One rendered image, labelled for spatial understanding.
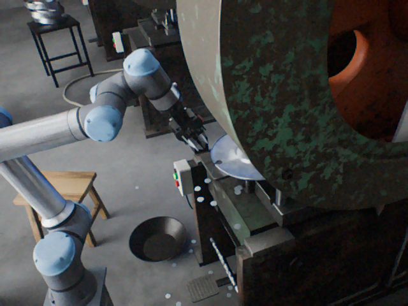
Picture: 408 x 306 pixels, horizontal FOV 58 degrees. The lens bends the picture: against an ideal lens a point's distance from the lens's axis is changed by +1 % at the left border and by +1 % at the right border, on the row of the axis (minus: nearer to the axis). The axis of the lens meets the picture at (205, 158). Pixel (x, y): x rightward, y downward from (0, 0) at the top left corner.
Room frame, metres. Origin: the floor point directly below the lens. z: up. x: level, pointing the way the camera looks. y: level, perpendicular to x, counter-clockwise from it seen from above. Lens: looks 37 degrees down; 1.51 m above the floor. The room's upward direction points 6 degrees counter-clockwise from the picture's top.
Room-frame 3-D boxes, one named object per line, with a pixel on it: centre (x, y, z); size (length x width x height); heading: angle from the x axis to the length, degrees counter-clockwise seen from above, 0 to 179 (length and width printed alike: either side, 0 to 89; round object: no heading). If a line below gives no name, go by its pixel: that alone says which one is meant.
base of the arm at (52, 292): (0.75, 0.48, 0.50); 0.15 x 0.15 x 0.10
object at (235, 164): (0.98, -0.16, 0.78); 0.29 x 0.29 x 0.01
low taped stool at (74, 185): (1.47, 0.78, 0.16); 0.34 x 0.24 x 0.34; 79
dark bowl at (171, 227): (1.28, 0.29, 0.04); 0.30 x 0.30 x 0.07
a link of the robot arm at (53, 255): (0.75, 0.48, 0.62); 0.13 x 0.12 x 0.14; 178
